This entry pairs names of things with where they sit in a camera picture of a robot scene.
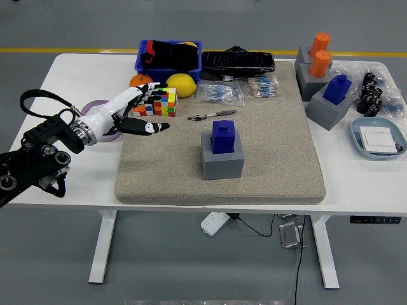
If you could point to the bag of tan resistors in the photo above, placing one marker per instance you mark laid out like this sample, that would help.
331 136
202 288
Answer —
260 87

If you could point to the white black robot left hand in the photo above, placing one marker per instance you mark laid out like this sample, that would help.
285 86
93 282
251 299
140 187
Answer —
105 114

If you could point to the bag of blue resistors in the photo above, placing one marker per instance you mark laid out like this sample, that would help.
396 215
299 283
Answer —
219 92

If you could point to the yellow lemon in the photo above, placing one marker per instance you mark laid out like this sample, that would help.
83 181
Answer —
181 84

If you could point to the colourful puzzle cube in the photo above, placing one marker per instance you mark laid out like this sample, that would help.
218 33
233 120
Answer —
167 108
143 112

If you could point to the small metal hand tool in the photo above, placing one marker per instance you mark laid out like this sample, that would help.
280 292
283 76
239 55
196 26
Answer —
222 113

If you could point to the blue square seal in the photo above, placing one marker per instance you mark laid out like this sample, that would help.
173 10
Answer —
224 139
337 90

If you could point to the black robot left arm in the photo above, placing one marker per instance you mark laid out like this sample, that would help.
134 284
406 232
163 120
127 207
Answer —
38 136

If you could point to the bag of blue components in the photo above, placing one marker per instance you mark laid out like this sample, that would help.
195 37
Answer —
394 108

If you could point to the yellow item in bin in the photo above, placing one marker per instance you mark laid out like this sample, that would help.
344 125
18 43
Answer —
190 43

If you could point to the light blue tray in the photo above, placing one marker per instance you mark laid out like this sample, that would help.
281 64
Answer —
356 133

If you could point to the black cloth with red trim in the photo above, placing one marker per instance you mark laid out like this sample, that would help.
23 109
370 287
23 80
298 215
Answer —
178 57

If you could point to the white power strip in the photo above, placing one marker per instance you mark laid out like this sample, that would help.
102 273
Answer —
213 224

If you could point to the white table leg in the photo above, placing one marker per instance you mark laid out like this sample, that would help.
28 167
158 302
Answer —
326 254
101 248

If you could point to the orange fruit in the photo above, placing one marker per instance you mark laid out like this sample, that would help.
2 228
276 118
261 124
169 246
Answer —
138 81

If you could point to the grey-brown mat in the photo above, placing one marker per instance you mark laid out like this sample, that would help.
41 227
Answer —
270 159

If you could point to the blue plastic bin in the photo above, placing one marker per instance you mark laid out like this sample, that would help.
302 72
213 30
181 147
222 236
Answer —
159 74

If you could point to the white switch panel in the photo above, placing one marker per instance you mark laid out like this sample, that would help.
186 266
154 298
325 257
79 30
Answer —
378 139

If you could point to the grey round seal holder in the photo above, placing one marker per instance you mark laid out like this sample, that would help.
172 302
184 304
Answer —
302 58
308 89

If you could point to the purple tray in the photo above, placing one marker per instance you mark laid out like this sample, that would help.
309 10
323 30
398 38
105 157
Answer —
95 105

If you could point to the bag of black capacitors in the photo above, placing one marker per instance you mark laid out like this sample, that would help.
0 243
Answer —
369 98

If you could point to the grey square seal holder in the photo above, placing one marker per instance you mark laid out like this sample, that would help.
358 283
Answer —
222 166
327 114

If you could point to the black table control panel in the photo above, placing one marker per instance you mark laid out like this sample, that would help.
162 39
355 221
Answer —
375 220

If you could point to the orange cylinder seal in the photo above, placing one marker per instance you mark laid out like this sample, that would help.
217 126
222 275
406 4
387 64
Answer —
319 65
319 44

